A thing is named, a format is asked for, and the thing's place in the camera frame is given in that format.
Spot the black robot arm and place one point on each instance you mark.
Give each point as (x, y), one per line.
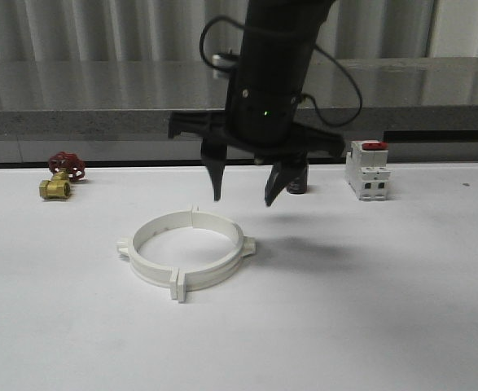
(278, 36)

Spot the white circuit breaker red switch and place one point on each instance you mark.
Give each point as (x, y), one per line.
(366, 170)

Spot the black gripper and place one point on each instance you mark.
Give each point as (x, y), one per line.
(258, 118)

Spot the white half clamp piece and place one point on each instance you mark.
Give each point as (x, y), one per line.
(149, 269)
(207, 249)

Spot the brass valve red handwheel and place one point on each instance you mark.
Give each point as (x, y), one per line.
(66, 168)

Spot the black cylindrical capacitor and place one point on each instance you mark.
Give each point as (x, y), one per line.
(299, 185)

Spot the grey stone counter ledge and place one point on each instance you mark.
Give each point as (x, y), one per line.
(404, 100)

